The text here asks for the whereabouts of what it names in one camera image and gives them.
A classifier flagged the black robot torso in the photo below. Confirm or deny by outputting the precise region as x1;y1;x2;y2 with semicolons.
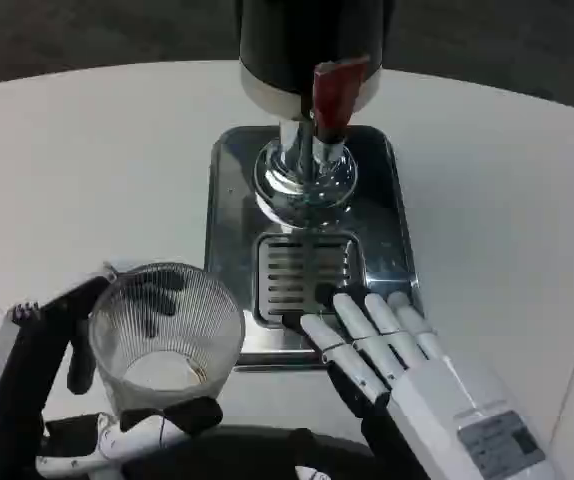
119;423;386;480

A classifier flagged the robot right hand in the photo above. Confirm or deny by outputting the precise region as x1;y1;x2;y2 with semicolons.
286;283;559;480

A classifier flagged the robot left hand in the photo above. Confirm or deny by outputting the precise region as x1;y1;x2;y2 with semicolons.
0;259;224;480

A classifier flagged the steel drip tray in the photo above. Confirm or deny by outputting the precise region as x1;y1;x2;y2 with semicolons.
201;124;421;372

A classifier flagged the clear ribbed glass cup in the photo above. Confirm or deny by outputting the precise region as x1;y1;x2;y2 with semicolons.
88;262;247;417

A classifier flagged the slotted steel drain grid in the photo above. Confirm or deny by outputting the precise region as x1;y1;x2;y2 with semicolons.
253;231;366;327

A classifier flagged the black drink dispenser, chrome stand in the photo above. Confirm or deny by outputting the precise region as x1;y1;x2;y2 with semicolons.
234;0;384;230

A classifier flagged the red tap handle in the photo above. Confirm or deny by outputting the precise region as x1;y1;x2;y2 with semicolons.
311;53;371;132

